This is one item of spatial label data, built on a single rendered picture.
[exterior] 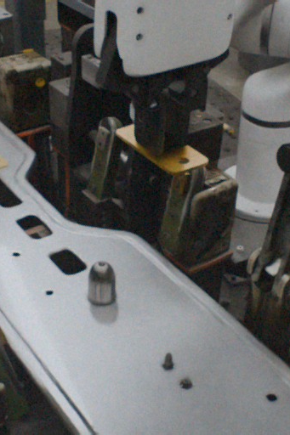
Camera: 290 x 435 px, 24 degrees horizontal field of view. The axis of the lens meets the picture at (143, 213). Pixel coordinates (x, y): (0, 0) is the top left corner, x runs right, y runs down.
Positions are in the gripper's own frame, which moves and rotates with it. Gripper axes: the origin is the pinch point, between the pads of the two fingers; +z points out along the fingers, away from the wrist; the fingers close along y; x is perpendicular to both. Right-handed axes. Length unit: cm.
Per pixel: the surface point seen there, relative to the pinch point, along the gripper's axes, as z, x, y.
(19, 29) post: 26, -91, -32
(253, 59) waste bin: 120, -221, -241
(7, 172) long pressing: 27.2, -40.9, -4.1
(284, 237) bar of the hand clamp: 16.7, 2.1, -15.5
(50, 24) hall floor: 128, -351, -181
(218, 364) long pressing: 27.2, 5.0, -5.3
